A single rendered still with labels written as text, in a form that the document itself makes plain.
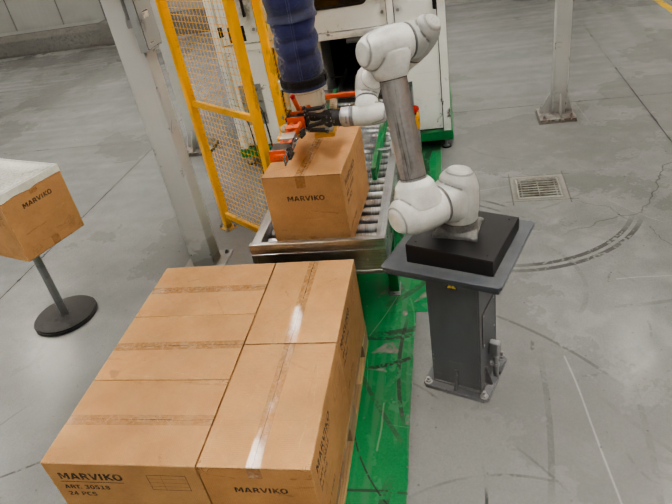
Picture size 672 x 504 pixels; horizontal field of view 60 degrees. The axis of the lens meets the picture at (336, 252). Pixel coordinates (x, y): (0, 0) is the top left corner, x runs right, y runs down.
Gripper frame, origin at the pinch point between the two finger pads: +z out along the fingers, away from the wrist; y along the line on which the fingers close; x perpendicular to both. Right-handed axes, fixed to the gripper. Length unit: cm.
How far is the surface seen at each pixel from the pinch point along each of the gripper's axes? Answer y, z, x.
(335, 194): 36.1, -13.1, -5.9
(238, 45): -22, 42, 65
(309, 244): 60, 3, -12
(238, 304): 66, 30, -51
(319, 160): 25.3, -4.2, 10.6
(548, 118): 116, -154, 262
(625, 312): 119, -153, 0
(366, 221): 67, -22, 19
